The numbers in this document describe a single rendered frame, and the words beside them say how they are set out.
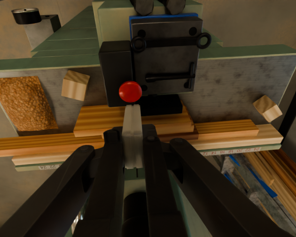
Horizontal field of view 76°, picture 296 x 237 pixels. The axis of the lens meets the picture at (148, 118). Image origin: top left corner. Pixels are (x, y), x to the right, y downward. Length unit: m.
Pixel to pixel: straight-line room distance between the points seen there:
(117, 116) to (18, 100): 0.18
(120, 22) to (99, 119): 0.18
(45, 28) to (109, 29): 0.41
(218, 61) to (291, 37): 1.29
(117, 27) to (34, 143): 0.31
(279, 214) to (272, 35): 1.07
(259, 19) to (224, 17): 0.23
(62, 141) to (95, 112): 0.11
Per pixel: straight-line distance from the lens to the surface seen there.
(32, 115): 0.43
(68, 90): 0.36
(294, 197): 1.71
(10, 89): 0.42
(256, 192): 1.16
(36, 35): 0.69
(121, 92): 0.25
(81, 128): 0.36
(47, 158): 0.47
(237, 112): 0.49
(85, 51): 0.45
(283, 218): 1.10
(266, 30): 1.54
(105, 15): 0.29
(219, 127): 0.46
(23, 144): 0.49
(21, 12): 0.61
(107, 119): 0.36
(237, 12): 1.41
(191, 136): 0.41
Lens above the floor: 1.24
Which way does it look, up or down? 53 degrees down
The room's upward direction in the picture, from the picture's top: 172 degrees clockwise
